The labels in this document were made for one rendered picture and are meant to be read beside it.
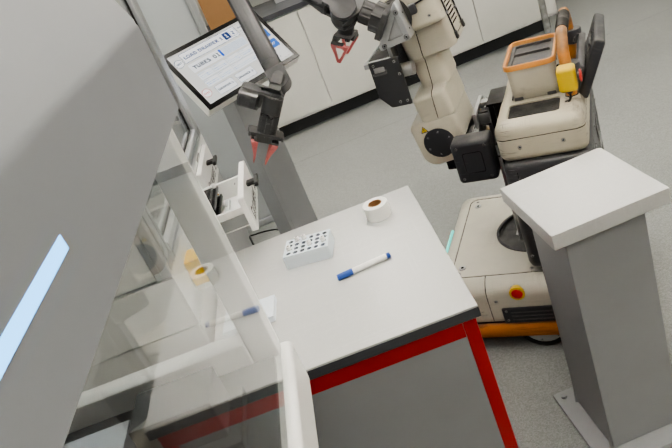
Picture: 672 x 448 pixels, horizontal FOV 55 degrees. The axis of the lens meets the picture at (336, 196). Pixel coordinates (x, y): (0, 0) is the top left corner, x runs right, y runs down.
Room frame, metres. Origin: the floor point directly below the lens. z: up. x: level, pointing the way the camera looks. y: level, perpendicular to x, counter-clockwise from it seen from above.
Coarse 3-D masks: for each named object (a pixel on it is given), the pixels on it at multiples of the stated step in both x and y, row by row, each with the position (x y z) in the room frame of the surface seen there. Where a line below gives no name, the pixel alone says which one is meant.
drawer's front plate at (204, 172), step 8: (200, 152) 2.17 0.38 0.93; (208, 152) 2.22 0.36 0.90; (200, 160) 2.09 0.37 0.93; (200, 168) 2.01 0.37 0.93; (208, 168) 2.10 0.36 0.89; (216, 168) 2.22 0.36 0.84; (200, 176) 1.96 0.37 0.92; (208, 176) 2.04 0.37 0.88; (216, 176) 2.16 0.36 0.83; (200, 184) 1.96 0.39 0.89; (208, 184) 1.99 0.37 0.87
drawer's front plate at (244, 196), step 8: (240, 168) 1.86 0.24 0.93; (240, 176) 1.80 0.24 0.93; (248, 176) 1.87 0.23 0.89; (240, 184) 1.73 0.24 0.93; (240, 192) 1.68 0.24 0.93; (248, 192) 1.75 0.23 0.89; (256, 192) 1.88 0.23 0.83; (240, 200) 1.64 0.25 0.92; (248, 200) 1.69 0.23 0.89; (256, 200) 1.82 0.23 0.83; (248, 208) 1.64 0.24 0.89; (256, 208) 1.75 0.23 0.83; (248, 216) 1.64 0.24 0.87; (256, 216) 1.70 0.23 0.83; (256, 224) 1.64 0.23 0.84
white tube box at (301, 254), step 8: (320, 232) 1.52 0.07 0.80; (328, 232) 1.51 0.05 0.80; (288, 240) 1.55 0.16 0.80; (304, 240) 1.52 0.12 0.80; (312, 240) 1.50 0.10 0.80; (320, 240) 1.48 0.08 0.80; (328, 240) 1.47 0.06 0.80; (296, 248) 1.50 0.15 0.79; (304, 248) 1.48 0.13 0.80; (312, 248) 1.46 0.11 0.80; (320, 248) 1.45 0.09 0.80; (328, 248) 1.44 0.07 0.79; (288, 256) 1.47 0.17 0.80; (296, 256) 1.46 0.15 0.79; (304, 256) 1.46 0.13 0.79; (312, 256) 1.45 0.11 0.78; (320, 256) 1.45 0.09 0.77; (328, 256) 1.45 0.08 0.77; (288, 264) 1.47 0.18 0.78; (296, 264) 1.47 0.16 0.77; (304, 264) 1.46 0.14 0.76
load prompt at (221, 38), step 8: (224, 32) 2.87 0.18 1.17; (232, 32) 2.88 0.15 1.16; (208, 40) 2.82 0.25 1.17; (216, 40) 2.83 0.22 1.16; (224, 40) 2.84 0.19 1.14; (192, 48) 2.77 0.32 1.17; (200, 48) 2.78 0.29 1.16; (208, 48) 2.79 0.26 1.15; (184, 56) 2.73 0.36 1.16; (192, 56) 2.74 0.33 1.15
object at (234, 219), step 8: (216, 184) 1.90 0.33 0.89; (224, 184) 1.90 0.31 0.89; (232, 184) 1.90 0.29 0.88; (224, 192) 1.90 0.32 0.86; (232, 192) 1.90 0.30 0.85; (224, 200) 1.90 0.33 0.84; (232, 200) 1.87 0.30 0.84; (224, 208) 1.84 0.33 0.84; (232, 208) 1.81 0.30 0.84; (240, 208) 1.66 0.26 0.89; (224, 216) 1.66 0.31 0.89; (232, 216) 1.66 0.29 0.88; (240, 216) 1.66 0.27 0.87; (224, 224) 1.66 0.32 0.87; (232, 224) 1.66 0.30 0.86; (240, 224) 1.66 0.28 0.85; (248, 224) 1.66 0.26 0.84
